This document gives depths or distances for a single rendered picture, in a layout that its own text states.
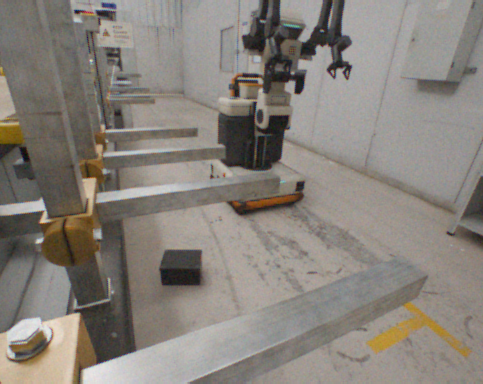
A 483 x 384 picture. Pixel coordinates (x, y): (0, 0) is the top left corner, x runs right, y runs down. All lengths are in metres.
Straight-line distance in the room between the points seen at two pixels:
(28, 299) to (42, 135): 0.38
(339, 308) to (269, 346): 0.06
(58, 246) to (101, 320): 0.13
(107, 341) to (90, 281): 0.08
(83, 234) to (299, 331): 0.23
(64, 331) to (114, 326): 0.20
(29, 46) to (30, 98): 0.04
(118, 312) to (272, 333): 0.26
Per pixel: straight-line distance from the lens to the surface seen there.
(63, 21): 0.55
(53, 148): 0.30
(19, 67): 0.30
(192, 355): 0.18
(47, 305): 0.58
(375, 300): 0.24
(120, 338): 0.38
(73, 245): 0.32
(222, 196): 0.40
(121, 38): 4.59
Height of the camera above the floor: 1.00
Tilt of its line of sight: 26 degrees down
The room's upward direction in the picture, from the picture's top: 3 degrees clockwise
